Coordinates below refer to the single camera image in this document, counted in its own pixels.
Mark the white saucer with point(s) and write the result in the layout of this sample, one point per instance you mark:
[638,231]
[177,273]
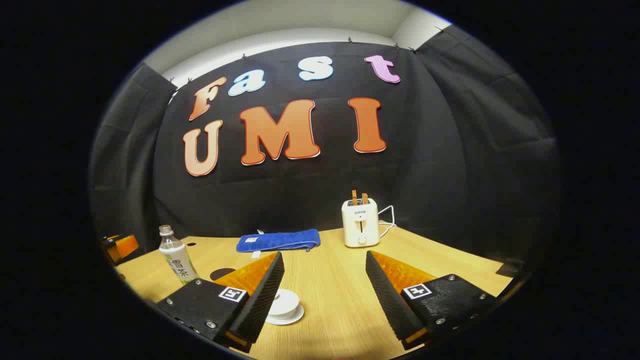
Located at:
[295,319]

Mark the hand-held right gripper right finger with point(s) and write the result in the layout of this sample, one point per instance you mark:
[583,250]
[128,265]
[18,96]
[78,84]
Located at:
[390,300]

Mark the clear water bottle green label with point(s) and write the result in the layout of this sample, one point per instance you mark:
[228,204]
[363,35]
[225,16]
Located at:
[175,255]

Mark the blue towel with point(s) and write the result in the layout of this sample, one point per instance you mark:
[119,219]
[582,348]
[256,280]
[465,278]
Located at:
[285,241]

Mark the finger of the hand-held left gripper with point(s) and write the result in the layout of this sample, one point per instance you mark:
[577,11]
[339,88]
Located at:
[125,246]

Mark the white toaster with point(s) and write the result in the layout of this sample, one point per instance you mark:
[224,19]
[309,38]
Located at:
[360,225]

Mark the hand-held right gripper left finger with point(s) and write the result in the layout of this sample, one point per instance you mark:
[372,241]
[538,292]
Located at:
[260,300]

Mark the black table clamp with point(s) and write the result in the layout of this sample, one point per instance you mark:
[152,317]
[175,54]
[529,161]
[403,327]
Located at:
[510,269]

